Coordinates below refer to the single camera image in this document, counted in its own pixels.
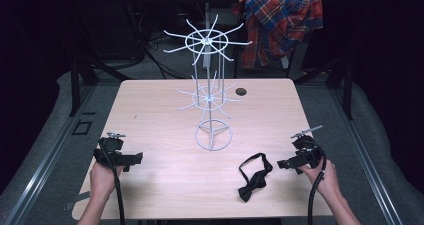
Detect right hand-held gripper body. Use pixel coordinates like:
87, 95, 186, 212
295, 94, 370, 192
290, 124, 324, 170

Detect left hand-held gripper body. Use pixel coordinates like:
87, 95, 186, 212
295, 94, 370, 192
93, 131, 127, 169

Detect black bow tie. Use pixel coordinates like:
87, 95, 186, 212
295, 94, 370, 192
237, 152, 274, 204

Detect white wire display rack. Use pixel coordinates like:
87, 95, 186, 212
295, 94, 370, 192
162, 13, 253, 152

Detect person's left hand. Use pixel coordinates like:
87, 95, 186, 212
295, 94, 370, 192
89, 160, 124, 200

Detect person's right hand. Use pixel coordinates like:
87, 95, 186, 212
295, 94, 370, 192
297, 158, 342, 201

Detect black metal stand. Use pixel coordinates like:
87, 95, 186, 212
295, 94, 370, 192
293, 54, 355, 121
67, 48, 131, 118

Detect red blue plaid shirt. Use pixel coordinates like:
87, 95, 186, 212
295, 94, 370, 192
232, 0, 325, 70

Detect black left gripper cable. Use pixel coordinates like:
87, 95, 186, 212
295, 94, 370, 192
98, 144, 127, 225

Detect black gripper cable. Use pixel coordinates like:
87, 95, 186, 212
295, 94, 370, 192
98, 144, 127, 225
306, 140, 328, 225

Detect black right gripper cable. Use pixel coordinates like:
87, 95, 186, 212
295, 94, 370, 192
306, 140, 328, 225

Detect aluminium floor rail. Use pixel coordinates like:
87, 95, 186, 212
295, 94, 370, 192
3, 83, 100, 225
328, 84, 404, 225

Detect black floor cables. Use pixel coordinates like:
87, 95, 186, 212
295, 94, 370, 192
126, 1, 194, 81

